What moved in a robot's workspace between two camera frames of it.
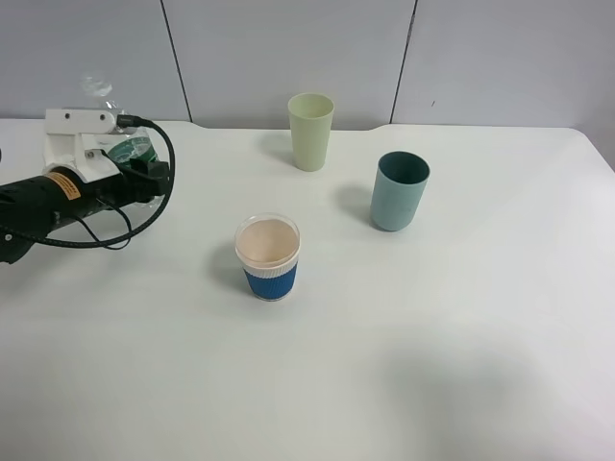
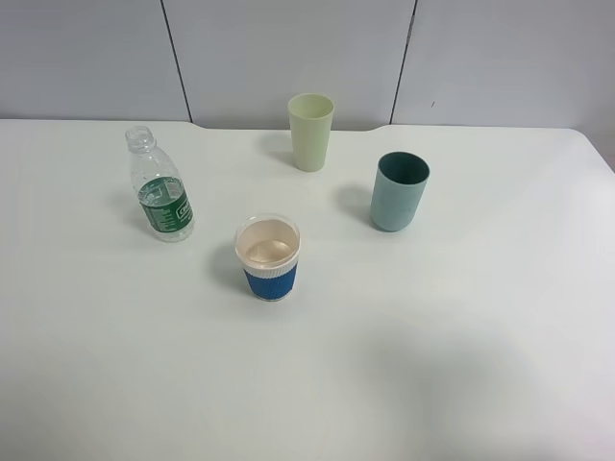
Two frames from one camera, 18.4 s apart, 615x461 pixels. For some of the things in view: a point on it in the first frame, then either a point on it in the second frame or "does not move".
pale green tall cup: [310, 115] does not move
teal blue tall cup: [398, 189] does not move
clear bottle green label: [136, 143] to [160, 187]
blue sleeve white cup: [268, 245] does not move
